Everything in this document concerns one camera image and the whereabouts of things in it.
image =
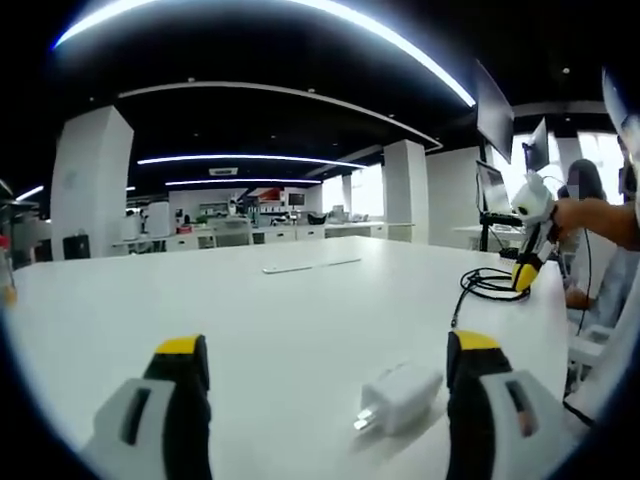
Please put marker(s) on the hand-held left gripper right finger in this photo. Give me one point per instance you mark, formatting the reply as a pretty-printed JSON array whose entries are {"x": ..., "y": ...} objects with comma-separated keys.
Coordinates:
[{"x": 495, "y": 425}]

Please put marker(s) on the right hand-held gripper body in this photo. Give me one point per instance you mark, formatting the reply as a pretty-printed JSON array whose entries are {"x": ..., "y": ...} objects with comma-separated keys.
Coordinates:
[{"x": 535, "y": 205}]

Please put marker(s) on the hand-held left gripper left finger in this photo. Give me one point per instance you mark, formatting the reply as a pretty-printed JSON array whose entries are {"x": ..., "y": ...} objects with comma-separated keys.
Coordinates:
[{"x": 150, "y": 425}]

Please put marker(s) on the white charger adapter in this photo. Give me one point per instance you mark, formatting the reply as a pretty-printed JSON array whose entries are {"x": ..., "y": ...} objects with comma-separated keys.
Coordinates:
[{"x": 400, "y": 397}]

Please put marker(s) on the lit desk monitor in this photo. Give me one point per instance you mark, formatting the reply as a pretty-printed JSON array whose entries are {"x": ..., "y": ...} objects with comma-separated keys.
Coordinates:
[{"x": 492, "y": 190}]

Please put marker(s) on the white desk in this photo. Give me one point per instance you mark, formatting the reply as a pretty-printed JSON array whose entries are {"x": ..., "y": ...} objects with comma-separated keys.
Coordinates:
[{"x": 250, "y": 310}]

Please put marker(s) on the person's right hand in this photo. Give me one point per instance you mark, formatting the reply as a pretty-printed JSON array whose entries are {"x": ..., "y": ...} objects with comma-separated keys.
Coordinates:
[{"x": 565, "y": 215}]

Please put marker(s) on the black monitor stand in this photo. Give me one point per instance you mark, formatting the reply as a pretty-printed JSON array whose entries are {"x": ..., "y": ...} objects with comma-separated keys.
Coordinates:
[{"x": 495, "y": 220}]

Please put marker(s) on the small tilted monitor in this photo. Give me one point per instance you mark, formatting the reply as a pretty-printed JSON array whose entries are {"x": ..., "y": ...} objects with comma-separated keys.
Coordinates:
[{"x": 536, "y": 147}]

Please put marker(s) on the large dark monitor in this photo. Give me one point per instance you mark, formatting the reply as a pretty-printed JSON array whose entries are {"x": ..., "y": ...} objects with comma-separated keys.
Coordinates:
[{"x": 494, "y": 115}]

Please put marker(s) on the white chair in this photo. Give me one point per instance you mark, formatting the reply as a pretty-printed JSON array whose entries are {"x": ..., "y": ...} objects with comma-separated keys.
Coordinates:
[{"x": 607, "y": 360}]

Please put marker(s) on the narrow white square pillar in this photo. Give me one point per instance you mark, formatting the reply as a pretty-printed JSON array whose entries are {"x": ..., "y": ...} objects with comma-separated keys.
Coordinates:
[{"x": 406, "y": 195}]

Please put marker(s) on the black box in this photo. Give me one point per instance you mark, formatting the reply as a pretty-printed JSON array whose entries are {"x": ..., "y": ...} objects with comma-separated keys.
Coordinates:
[{"x": 76, "y": 247}]

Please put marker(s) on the white appliance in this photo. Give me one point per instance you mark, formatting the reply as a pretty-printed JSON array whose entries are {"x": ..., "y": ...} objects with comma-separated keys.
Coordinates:
[{"x": 159, "y": 219}]

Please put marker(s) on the flat white strip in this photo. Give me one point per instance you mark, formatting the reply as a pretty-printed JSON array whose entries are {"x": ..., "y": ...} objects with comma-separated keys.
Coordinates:
[{"x": 285, "y": 269}]

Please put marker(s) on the long curved ceiling light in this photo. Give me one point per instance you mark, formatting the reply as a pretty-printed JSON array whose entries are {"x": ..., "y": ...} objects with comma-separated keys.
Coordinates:
[{"x": 400, "y": 40}]

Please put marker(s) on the row of white counters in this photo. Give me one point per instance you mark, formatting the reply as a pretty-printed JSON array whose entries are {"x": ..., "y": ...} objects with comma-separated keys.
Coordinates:
[{"x": 310, "y": 234}]

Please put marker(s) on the wide white square pillar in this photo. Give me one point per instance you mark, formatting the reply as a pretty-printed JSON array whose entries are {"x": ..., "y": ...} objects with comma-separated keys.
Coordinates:
[{"x": 92, "y": 190}]

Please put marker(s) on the short straight ceiling light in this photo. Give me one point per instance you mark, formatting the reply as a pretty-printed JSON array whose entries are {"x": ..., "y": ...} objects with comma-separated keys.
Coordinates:
[{"x": 240, "y": 181}]

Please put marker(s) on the ceiling air vent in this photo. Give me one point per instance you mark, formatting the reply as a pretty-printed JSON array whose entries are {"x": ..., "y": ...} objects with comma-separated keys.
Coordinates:
[{"x": 223, "y": 171}]

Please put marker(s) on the long straight ceiling light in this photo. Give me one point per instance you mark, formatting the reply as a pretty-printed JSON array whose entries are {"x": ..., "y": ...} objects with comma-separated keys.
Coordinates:
[{"x": 250, "y": 159}]

